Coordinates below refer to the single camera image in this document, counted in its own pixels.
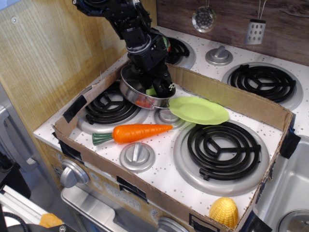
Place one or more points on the brown cardboard fence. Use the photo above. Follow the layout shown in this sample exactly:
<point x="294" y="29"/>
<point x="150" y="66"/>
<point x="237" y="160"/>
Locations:
<point x="161" y="191"/>

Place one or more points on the silver oven door handle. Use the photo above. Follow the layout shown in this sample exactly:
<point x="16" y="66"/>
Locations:
<point x="93" y="210"/>

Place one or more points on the yellow toy corn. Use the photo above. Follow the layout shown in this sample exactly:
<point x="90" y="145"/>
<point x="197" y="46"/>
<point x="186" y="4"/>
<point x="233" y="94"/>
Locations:
<point x="225" y="211"/>

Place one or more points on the steel sink basin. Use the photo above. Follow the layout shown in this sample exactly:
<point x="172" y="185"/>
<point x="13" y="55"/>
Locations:
<point x="284" y="203"/>

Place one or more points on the light green toy broccoli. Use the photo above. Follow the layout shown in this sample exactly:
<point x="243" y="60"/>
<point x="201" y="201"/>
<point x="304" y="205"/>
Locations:
<point x="151" y="92"/>

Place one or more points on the hanging metal strainer spoon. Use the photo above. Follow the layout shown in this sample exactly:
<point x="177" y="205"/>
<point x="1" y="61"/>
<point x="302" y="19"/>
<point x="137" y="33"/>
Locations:
<point x="204" y="18"/>

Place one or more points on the back right black burner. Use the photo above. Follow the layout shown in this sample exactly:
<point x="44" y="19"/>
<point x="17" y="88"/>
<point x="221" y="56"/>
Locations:
<point x="266" y="80"/>

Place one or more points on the silver front stove knob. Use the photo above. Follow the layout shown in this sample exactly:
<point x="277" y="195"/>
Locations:
<point x="137" y="157"/>

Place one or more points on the silver back stove knob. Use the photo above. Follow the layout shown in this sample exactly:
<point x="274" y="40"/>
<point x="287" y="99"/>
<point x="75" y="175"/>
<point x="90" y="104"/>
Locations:
<point x="219" y="56"/>

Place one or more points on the silver middle stove knob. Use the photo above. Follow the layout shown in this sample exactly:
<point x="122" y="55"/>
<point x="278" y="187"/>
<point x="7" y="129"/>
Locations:
<point x="166" y="117"/>

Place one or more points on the black burner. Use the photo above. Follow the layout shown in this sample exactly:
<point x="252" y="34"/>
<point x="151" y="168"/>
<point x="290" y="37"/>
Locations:
<point x="227" y="160"/>
<point x="266" y="80"/>
<point x="108" y="110"/>
<point x="181" y="54"/>

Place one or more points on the back left black burner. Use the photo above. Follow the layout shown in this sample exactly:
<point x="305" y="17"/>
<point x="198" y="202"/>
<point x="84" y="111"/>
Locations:
<point x="181" y="54"/>

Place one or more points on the silver stove knob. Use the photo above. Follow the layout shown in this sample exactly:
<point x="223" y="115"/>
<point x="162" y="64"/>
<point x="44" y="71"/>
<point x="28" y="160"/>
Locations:
<point x="137" y="157"/>
<point x="219" y="56"/>
<point x="166" y="117"/>

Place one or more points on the red toy strawberry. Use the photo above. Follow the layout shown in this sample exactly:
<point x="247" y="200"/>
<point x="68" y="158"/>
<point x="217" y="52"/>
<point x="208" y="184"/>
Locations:
<point x="167" y="44"/>

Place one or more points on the orange object bottom left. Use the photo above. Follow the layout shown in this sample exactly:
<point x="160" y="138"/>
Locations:
<point x="49" y="220"/>

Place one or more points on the orange toy carrot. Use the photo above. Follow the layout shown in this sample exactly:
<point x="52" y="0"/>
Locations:
<point x="130" y="133"/>

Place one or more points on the silver oven dial knob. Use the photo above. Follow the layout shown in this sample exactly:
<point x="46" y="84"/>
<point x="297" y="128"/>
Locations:
<point x="72" y="174"/>

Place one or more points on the light green plastic plate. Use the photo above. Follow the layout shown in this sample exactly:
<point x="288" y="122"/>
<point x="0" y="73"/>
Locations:
<point x="198" y="110"/>

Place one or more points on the silver lower front knob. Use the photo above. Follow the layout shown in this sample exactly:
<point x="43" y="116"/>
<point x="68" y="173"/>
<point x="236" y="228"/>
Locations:
<point x="166" y="224"/>

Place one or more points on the front right black burner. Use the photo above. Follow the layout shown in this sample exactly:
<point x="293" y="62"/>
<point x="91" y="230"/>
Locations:
<point x="227" y="160"/>

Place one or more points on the small steel pan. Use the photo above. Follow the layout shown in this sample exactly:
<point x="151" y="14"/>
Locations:
<point x="129" y="89"/>

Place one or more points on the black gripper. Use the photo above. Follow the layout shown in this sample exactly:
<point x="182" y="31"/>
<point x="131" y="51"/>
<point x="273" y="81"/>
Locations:
<point x="148" y="54"/>

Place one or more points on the hanging metal grater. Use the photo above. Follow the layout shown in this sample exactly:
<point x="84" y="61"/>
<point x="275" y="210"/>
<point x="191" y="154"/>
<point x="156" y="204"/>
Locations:
<point x="256" y="27"/>

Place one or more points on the front left black burner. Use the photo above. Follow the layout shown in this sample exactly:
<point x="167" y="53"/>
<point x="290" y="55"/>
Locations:
<point x="108" y="110"/>

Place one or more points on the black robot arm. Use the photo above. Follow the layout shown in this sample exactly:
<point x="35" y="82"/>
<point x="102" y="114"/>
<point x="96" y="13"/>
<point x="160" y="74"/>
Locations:
<point x="125" y="16"/>

